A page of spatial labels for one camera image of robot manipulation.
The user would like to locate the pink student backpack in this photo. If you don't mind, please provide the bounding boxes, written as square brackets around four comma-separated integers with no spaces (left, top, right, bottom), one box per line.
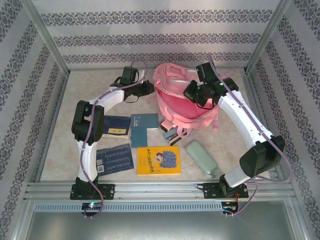
[146,62,237,140]

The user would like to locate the teal notebook with white label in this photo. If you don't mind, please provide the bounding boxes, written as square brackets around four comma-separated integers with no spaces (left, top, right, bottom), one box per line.
[130,113,160,131]

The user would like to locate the thick navy book yellow label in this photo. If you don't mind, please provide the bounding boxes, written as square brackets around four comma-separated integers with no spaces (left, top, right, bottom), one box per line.
[102,115,133,140]

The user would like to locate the light blue black stapler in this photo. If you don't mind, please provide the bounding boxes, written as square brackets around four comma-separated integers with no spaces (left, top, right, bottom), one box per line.
[163,128,187,146]

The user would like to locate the mint green pencil case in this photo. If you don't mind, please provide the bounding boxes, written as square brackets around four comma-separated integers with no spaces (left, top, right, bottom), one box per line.
[185,139,218,179]

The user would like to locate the yellow book with cartoon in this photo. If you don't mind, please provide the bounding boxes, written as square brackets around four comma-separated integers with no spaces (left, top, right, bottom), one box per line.
[136,145,182,176]

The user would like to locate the thin blue book white text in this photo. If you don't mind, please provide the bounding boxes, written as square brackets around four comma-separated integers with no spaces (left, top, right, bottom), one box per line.
[96,143,135,178]

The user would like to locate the right controller board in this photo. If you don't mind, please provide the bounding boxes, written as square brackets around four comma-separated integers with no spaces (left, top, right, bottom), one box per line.
[222,201,240,213]

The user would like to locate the left controller board green light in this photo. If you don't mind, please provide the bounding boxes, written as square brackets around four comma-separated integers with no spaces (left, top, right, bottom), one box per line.
[81,202,102,211]

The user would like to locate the grey metal sheet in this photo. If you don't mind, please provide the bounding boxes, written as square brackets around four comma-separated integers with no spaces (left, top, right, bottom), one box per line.
[14,211,308,240]

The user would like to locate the thin black right gripper wire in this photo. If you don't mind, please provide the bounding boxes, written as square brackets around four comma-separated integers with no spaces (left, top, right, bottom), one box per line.
[196,98,216,110]

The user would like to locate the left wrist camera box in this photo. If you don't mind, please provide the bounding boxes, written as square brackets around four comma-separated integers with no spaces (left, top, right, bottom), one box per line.
[121,66,147,82]

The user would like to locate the aluminium back rail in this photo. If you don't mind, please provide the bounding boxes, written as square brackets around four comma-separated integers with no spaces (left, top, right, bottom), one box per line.
[67,65,248,72]

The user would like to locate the right aluminium frame post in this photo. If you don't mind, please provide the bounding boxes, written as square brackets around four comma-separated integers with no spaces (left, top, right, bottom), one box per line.
[244,0,293,75]

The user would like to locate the aluminium frame post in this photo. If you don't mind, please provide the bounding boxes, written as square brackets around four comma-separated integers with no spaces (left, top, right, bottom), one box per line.
[244,0,293,75]
[21,0,72,76]

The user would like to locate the left aluminium side rail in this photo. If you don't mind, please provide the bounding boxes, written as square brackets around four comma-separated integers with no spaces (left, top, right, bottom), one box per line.
[34,72,70,182]

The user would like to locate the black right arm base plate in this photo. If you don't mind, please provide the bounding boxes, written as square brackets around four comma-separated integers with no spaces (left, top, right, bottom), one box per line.
[202,181,250,200]

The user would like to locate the aluminium mounting rail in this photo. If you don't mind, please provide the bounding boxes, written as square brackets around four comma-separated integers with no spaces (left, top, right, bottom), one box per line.
[23,181,293,201]

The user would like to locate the left aluminium frame post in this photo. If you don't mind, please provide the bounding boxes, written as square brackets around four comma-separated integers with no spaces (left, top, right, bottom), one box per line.
[21,0,72,76]

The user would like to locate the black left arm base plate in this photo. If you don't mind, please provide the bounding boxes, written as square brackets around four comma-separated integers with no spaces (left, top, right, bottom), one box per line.
[69,183,116,201]

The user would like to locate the slotted grey cable duct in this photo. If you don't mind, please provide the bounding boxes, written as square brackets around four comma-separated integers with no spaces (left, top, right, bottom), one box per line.
[33,201,238,213]

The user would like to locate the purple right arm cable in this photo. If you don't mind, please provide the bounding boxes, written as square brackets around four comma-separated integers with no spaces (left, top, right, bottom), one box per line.
[207,53,293,217]

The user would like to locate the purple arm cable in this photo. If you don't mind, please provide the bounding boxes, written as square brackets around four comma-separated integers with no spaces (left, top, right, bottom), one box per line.
[207,53,293,217]
[79,59,148,220]

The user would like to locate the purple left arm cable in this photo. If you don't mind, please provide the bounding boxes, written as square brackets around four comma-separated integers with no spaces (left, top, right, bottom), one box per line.
[79,59,148,220]

